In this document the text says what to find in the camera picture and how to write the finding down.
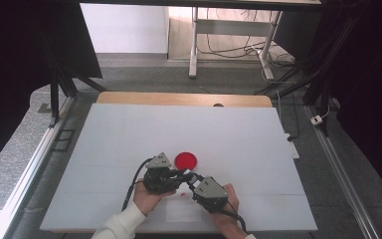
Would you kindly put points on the person's right hand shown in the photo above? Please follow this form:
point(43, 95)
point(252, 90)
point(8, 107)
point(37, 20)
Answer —
point(227, 217)

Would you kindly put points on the aluminium floor rail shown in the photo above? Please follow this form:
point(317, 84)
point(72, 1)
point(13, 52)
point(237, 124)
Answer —
point(341, 179)
point(30, 172)

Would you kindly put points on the white desk frame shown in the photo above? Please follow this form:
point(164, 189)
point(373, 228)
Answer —
point(232, 27)

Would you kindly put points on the red round ink pad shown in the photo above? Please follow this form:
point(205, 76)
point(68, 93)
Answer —
point(185, 160)

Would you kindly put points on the white paper sheet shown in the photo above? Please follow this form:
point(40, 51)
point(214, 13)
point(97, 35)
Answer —
point(182, 212)

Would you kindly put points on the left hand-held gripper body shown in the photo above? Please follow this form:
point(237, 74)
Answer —
point(159, 181)

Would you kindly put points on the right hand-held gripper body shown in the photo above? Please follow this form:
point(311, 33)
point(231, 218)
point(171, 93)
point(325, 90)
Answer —
point(210, 195)

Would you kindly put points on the white plug adapter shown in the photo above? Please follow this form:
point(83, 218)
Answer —
point(316, 120)

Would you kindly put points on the person's left hand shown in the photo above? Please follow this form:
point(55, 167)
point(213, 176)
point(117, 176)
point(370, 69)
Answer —
point(147, 200)

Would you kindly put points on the black metal stand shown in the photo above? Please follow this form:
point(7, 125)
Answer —
point(54, 99)
point(318, 89)

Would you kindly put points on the dark curtain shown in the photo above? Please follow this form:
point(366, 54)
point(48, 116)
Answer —
point(371, 83)
point(13, 49)

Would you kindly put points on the wooden table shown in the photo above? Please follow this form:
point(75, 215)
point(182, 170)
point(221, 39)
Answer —
point(179, 99)

